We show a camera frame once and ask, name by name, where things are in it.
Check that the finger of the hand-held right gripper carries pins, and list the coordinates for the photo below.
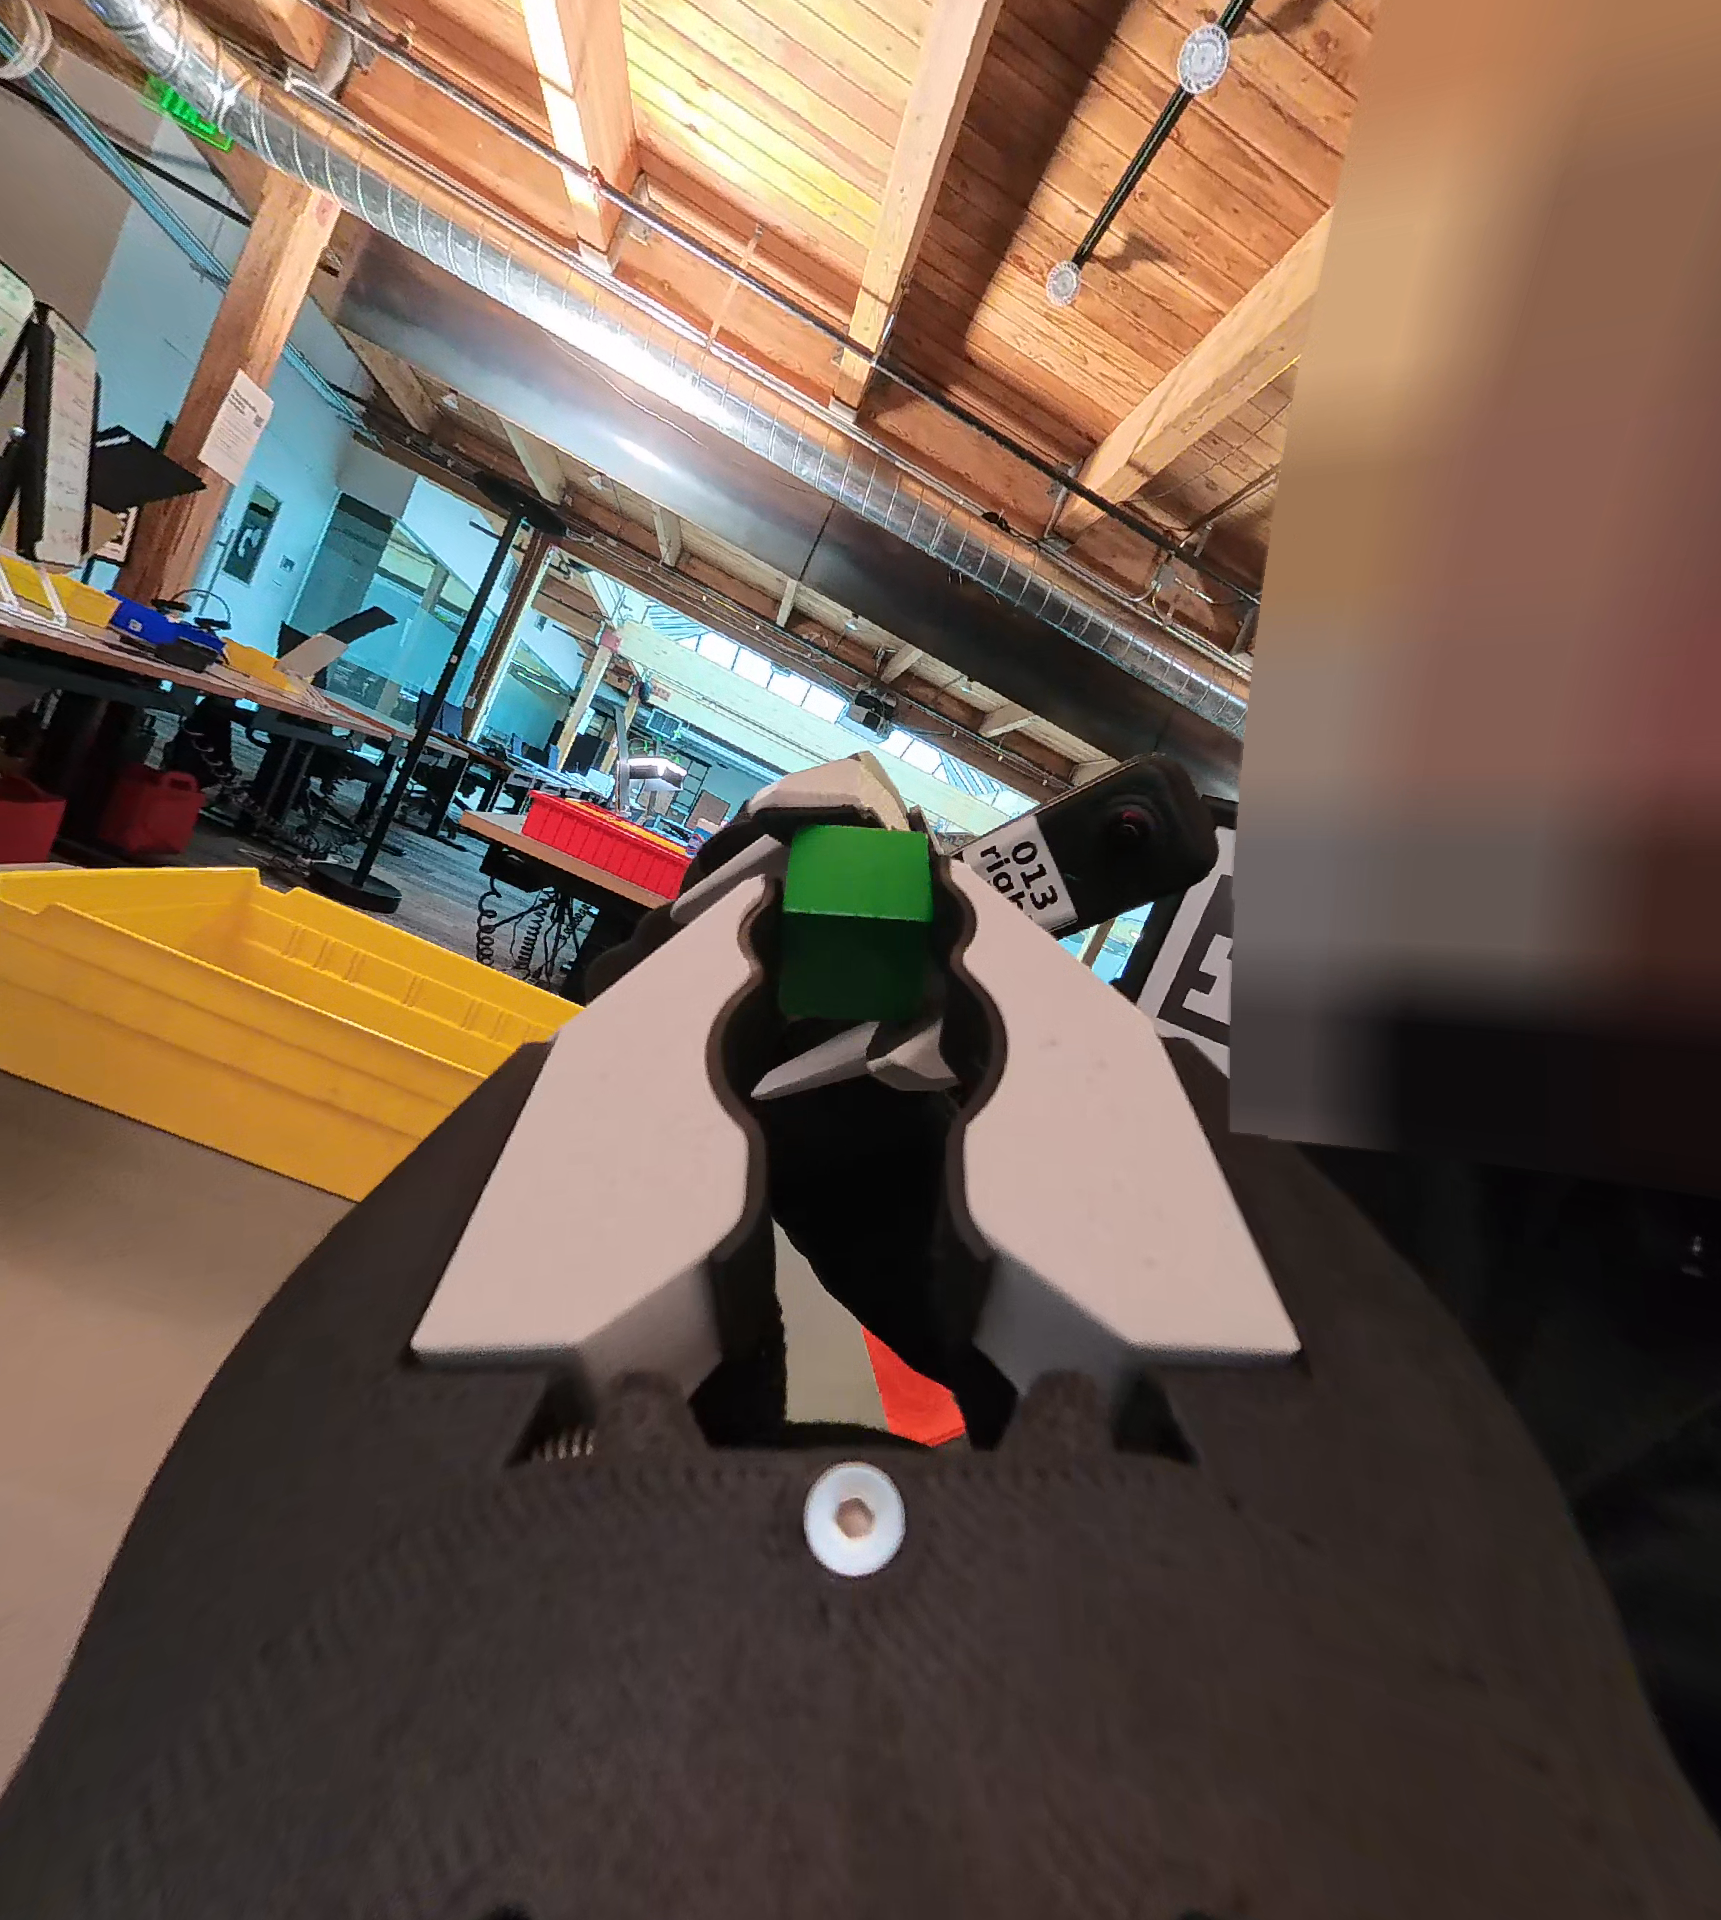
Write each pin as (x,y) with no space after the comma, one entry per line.
(862,1058)
(832,793)

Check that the blank whiteboard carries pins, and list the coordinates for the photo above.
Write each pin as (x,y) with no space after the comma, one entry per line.
(65,434)

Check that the yellow plastic bin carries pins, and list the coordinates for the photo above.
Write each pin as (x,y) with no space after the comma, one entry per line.
(201,1035)

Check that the thick wooden post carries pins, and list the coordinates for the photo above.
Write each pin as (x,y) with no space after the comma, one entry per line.
(230,390)

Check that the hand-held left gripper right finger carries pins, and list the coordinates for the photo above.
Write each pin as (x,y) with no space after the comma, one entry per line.
(1116,1201)

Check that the green wooden block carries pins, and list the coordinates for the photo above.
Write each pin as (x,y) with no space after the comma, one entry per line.
(854,930)

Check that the red plastic canister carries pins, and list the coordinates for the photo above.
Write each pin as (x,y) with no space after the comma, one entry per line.
(149,811)

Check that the small blue bin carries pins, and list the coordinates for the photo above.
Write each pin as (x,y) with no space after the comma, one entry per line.
(163,631)

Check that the orange cloth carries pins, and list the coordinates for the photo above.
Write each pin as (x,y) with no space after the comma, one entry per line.
(921,1403)

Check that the green exit sign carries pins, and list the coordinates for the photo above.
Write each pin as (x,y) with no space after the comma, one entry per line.
(188,116)

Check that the black angled panel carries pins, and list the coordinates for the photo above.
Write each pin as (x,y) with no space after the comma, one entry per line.
(141,464)

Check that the small yellow bin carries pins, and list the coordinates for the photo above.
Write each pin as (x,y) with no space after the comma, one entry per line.
(58,592)
(260,665)

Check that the black round-base floor stand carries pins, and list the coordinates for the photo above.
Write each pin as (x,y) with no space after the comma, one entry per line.
(478,601)

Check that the white paper sign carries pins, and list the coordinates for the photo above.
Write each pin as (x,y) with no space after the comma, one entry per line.
(237,420)

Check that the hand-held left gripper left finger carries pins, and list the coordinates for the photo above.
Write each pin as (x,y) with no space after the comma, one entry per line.
(591,1201)

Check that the person's right hand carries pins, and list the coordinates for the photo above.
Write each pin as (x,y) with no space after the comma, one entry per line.
(876,1201)

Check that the black and white tag poster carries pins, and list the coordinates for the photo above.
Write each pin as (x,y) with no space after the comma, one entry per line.
(1192,974)

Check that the silver spiral air duct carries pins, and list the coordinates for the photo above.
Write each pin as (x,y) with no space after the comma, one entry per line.
(741,390)

